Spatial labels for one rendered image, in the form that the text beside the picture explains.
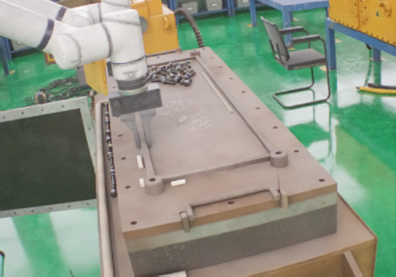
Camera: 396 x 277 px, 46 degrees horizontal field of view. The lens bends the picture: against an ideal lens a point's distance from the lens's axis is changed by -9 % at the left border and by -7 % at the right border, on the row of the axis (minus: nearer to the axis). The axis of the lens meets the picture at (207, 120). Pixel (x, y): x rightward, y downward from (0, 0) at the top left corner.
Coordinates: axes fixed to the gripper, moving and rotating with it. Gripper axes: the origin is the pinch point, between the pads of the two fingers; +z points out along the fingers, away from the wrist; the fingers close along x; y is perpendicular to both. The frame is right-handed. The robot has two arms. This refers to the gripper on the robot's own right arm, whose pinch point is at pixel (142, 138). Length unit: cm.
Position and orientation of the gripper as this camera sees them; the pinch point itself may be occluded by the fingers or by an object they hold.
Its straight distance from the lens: 132.1
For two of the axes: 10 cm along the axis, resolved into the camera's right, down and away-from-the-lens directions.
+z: 1.2, 9.2, 3.8
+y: 2.1, 3.5, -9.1
